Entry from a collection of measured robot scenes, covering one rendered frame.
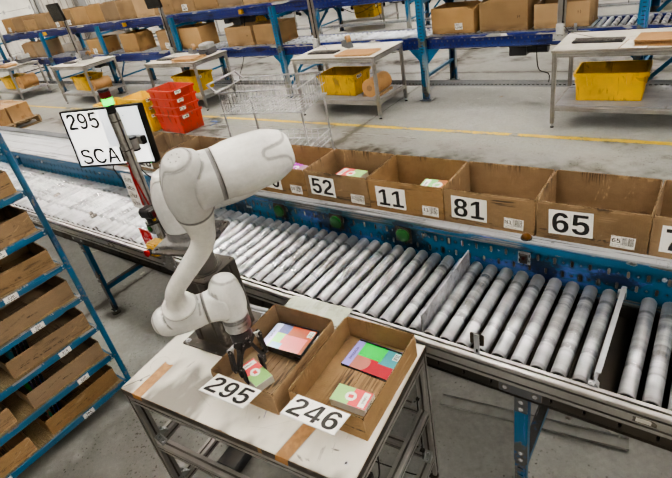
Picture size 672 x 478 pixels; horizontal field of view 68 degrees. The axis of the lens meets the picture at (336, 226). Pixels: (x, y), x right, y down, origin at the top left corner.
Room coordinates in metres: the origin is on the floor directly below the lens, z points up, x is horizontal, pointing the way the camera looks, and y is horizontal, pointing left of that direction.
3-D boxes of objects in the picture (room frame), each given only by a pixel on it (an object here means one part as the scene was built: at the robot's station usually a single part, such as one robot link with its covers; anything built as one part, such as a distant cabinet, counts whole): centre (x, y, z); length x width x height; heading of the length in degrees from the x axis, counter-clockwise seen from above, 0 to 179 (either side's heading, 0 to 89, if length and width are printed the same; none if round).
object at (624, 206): (1.66, -1.03, 0.96); 0.39 x 0.29 x 0.17; 50
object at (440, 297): (1.60, -0.39, 0.76); 0.46 x 0.01 x 0.09; 140
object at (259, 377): (1.33, 0.39, 0.77); 0.13 x 0.07 x 0.04; 34
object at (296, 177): (2.68, 0.17, 0.96); 0.39 x 0.29 x 0.17; 50
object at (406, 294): (1.71, -0.27, 0.72); 0.52 x 0.05 x 0.05; 140
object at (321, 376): (1.22, 0.03, 0.80); 0.38 x 0.28 x 0.10; 143
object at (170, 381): (1.38, 0.35, 0.74); 1.00 x 0.58 x 0.03; 55
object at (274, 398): (1.39, 0.31, 0.80); 0.38 x 0.28 x 0.10; 143
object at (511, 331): (1.41, -0.62, 0.72); 0.52 x 0.05 x 0.05; 140
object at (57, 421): (2.10, 1.62, 0.19); 0.40 x 0.30 x 0.10; 141
